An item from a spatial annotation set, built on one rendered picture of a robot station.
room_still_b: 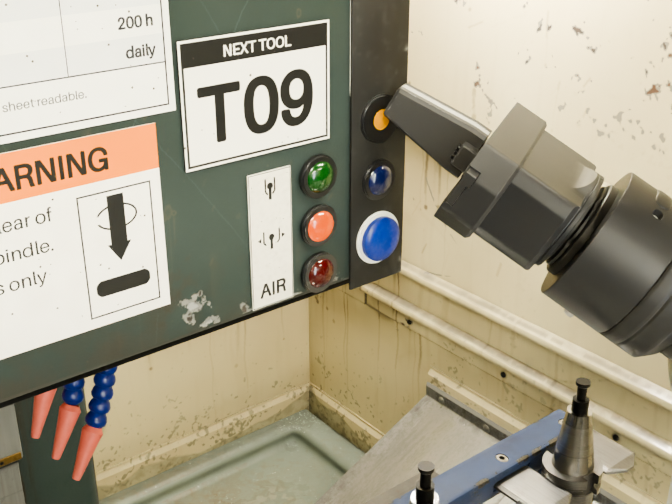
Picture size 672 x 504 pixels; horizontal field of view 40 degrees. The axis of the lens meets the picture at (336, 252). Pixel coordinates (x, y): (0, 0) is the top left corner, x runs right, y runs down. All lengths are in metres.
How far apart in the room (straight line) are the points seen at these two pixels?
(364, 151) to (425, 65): 1.01
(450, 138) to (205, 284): 0.17
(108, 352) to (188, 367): 1.40
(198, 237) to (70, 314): 0.08
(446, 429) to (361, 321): 0.31
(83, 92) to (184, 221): 0.09
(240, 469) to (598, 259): 1.59
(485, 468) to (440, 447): 0.71
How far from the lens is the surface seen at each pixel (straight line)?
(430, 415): 1.77
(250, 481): 2.02
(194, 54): 0.49
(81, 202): 0.48
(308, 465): 2.06
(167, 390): 1.92
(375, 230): 0.59
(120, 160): 0.48
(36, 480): 1.42
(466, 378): 1.71
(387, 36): 0.57
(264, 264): 0.55
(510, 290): 1.56
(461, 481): 0.99
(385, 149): 0.59
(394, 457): 1.73
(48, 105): 0.46
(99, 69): 0.47
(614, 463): 1.06
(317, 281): 0.58
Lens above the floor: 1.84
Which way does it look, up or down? 25 degrees down
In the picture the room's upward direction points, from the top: straight up
